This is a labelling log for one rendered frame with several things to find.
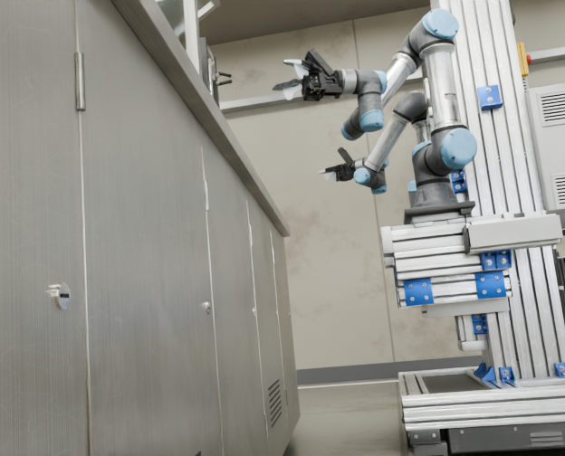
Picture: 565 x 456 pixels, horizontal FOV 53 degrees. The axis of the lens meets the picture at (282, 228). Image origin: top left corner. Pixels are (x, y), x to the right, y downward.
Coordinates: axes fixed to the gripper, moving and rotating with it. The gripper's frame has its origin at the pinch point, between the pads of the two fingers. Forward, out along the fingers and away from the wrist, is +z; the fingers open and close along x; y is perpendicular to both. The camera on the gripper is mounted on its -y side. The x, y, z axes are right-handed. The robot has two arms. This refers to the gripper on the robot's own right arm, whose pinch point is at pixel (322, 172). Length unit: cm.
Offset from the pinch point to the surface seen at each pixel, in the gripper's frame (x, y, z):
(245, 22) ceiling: 132, -163, 124
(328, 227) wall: 153, 20, 94
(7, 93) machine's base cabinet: -230, 27, -109
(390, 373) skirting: 151, 141, 60
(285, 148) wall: 151, -53, 119
